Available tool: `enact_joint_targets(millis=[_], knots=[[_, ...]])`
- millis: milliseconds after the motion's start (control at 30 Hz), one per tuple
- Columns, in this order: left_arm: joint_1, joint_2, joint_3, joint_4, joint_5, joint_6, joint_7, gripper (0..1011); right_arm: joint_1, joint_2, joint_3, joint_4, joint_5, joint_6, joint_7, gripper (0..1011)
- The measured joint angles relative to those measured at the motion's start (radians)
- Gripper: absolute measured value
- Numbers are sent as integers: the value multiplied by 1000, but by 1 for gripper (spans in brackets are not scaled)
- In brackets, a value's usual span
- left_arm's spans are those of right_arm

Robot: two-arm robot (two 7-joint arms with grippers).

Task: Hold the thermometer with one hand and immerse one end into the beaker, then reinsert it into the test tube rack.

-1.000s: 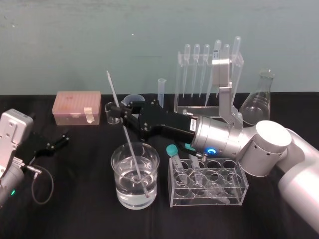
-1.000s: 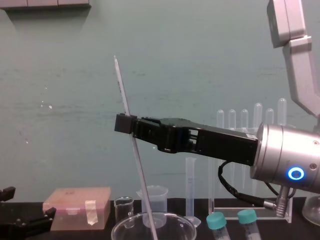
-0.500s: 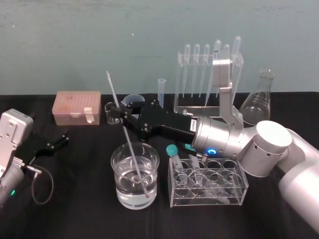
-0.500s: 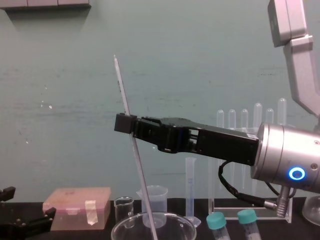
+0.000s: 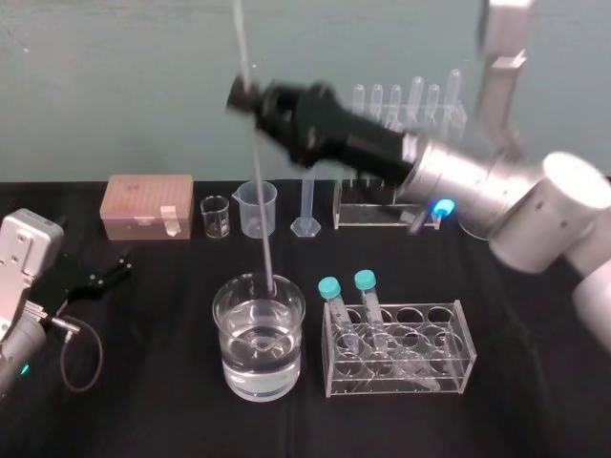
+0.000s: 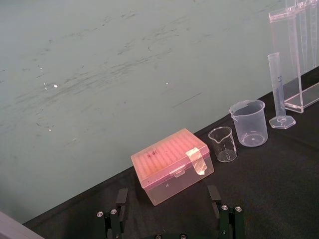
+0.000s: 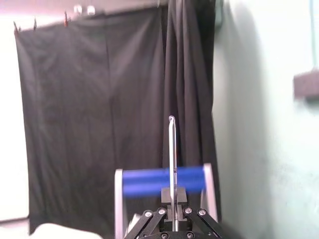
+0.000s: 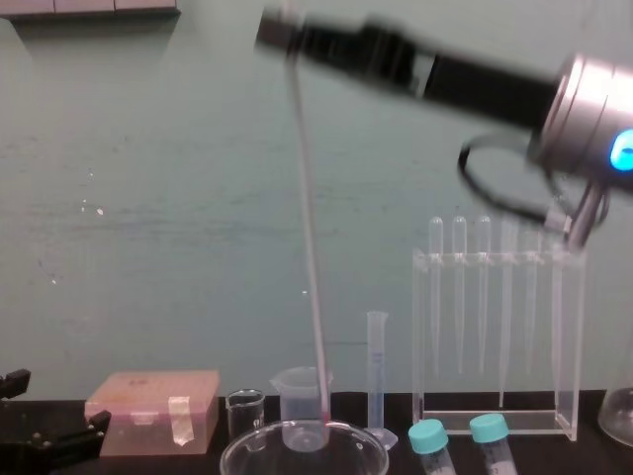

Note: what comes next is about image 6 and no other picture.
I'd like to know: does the pink translucent plastic box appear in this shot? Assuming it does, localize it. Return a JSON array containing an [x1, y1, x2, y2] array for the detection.
[[130, 128, 215, 207]]

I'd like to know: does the small clear glass beaker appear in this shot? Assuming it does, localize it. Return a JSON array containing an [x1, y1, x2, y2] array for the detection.
[[208, 126, 238, 163]]

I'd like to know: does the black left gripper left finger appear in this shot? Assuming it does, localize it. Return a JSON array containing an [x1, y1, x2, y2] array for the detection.
[[96, 188, 129, 239]]

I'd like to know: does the clear acrylic test tube rack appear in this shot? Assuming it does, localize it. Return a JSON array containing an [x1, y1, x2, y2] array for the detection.
[[268, 0, 319, 114]]

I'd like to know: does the clear plastic graduated cylinder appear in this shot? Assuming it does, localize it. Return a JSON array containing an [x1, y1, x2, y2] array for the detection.
[[267, 52, 297, 129]]

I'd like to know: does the large clear plastic beaker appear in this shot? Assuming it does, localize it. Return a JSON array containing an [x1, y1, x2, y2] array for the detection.
[[229, 99, 269, 147]]

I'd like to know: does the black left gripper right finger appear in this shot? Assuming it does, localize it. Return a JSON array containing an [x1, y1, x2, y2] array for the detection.
[[207, 185, 246, 239]]

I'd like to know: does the strip of clear tape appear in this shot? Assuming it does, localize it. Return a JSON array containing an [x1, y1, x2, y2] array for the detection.
[[185, 147, 208, 176]]

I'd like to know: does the pale scuffed wall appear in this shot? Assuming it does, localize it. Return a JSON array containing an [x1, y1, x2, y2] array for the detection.
[[0, 0, 319, 224]]

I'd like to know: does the grey left arm camera bracket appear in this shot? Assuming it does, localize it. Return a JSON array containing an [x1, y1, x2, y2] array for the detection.
[[0, 211, 46, 239]]

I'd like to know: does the black table cloth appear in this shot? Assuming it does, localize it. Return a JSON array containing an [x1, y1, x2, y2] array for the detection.
[[22, 66, 319, 239]]

